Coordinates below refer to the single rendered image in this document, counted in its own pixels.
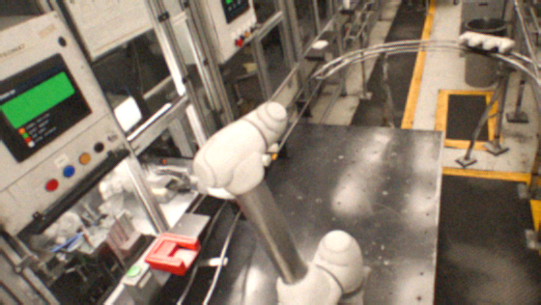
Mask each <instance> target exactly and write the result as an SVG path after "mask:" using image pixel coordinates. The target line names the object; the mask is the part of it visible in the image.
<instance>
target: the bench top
mask: <svg viewBox="0 0 541 305"><path fill-rule="evenodd" d="M348 128H349V129H350V130H348ZM395 142H398V143H395ZM443 143H444V131H443V130H426V129H409V128H392V127H374V126H358V125H325V124H309V123H296V124H295V126H294V128H293V129H292V131H291V133H290V134H289V136H288V138H287V143H286V147H287V151H288V155H289V156H291V157H290V159H285V158H276V159H275V160H274V162H273V168H272V169H271V171H270V173H269V175H268V177H267V178H266V183H267V185H268V187H269V190H270V192H271V194H272V196H273V198H274V200H275V201H276V203H277V205H278V207H279V209H280V211H281V213H282V215H283V217H284V219H285V222H286V224H287V225H288V227H289V229H290V231H291V233H292V235H293V237H294V239H295V241H296V243H297V245H298V247H299V250H300V252H301V254H302V255H303V256H304V258H305V259H306V260H307V261H308V262H312V261H313V259H314V257H315V255H316V253H317V251H318V246H319V244H320V242H321V240H322V239H323V238H324V236H325V235H327V234H328V233H330V232H336V231H341V232H344V233H346V234H348V235H350V236H352V237H353V238H354V239H355V241H356V243H357V244H358V248H359V250H360V254H361V259H362V266H369V267H370V268H371V274H370V276H369V278H368V281H367V286H366V290H365V295H364V299H363V303H364V305H433V295H434V281H435V267H436V252H437V239H438V224H439V211H440V197H441V170H442V157H443ZM356 150H358V152H357V151H356ZM348 174H351V175H350V176H348ZM233 214H234V213H233V211H232V209H231V206H230V204H228V205H227V206H226V208H225V209H224V211H222V214H221V215H220V217H219V218H218V220H217V221H216V223H215V224H214V227H213V228H212V230H211V232H210V235H209V237H208V241H207V243H206V246H205V249H204V252H203V255H202V258H201V260H206V259H221V256H222V253H223V250H224V246H225V243H226V239H227V236H228V234H229V231H230V228H231V226H232V224H233V221H234V219H233ZM200 251H201V250H200ZM200 251H199V253H200ZM199 253H198V254H197V256H196V257H195V259H194V261H193V262H192V263H191V265H190V266H189V268H188V269H187V270H186V272H185V274H184V275H182V274H181V276H180V277H179V279H178V281H177V283H175V284H174V286H173V287H172V289H171V290H170V292H169V293H168V294H167V295H166V297H165V299H164V301H163V302H162V304H161V305H177V304H178V302H179V300H180V299H181V297H182V295H183V293H184V291H185V288H186V286H187V284H188V280H189V278H190V275H191V273H192V270H193V268H195V264H196V260H197V259H198V256H199ZM225 258H227V262H226V264H223V265H222V268H221V272H220V275H218V278H217V281H216V284H215V286H214V292H213V294H212V296H211V299H210V301H209V303H208V305H278V304H279V303H280V302H279V298H278V289H277V283H278V279H279V275H278V274H277V271H276V269H275V267H274V265H273V264H271V261H270V259H269V258H268V256H267V254H266V252H265V250H264V249H263V247H262V244H261V242H260V240H259V239H258V237H257V236H256V234H255V233H254V231H253V230H252V228H251V226H250V224H249V223H248V222H247V221H241V220H237V222H236V224H235V227H234V229H233V232H232V234H231V237H230V240H229V244H228V248H227V251H226V255H225ZM225 258H224V259H225ZM218 267H219V266H202V267H198V269H197V272H196V274H195V275H194V277H193V280H192V282H191V286H190V288H189V290H188V292H187V294H186V297H185V299H184V302H183V304H182V305H204V303H205V300H206V298H207V296H208V294H209V292H210V289H211V287H212V283H213V281H214V276H215V274H216V271H217V268H218Z"/></svg>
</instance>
